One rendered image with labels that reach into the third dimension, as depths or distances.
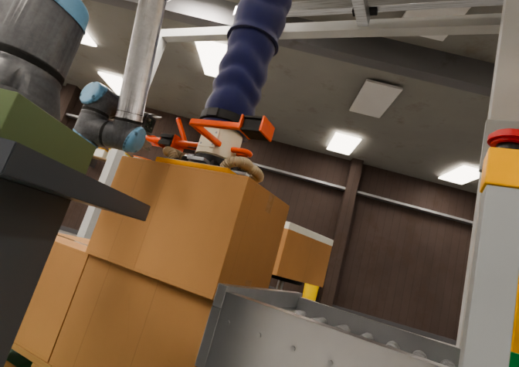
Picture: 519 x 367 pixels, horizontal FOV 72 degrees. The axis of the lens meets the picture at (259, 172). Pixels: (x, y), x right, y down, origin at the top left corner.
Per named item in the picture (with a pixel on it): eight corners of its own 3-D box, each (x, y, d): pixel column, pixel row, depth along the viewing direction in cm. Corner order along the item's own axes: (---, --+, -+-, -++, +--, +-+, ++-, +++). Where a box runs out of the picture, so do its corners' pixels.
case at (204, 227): (265, 302, 143) (290, 205, 152) (212, 300, 108) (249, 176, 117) (154, 263, 171) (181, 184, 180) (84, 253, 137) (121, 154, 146)
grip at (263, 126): (271, 142, 114) (275, 127, 115) (260, 130, 107) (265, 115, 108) (248, 139, 118) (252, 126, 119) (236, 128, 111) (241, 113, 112)
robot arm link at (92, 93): (72, 103, 122) (83, 78, 125) (101, 120, 133) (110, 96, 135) (92, 104, 118) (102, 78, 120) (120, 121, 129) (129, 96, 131)
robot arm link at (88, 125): (93, 144, 117) (106, 110, 119) (62, 137, 118) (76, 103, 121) (107, 154, 126) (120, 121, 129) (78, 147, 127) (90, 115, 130)
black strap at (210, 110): (259, 142, 156) (261, 134, 157) (235, 117, 136) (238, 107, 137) (215, 137, 166) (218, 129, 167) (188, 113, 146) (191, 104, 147)
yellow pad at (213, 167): (239, 181, 134) (243, 169, 136) (226, 172, 126) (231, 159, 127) (170, 169, 150) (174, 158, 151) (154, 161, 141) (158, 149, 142)
